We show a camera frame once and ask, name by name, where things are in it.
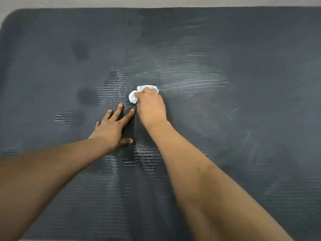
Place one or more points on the person's left hand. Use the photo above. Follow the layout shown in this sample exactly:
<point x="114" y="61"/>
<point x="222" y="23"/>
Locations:
<point x="111" y="130"/>

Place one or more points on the person's right hand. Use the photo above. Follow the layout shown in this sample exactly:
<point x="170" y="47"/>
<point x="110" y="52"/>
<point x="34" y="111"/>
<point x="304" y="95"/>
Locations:
<point x="151" y="107"/>

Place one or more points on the white tissue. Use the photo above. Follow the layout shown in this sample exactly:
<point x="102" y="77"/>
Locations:
<point x="133" y="96"/>

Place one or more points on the dark grey yoga mat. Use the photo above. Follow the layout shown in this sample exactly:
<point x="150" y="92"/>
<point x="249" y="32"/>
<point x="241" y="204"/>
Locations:
<point x="250" y="60"/>

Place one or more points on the person's right forearm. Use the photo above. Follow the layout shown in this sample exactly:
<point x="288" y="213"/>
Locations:
<point x="213" y="185"/>

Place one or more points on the person's left forearm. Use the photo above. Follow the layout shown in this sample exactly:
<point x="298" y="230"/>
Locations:
<point x="45" y="178"/>

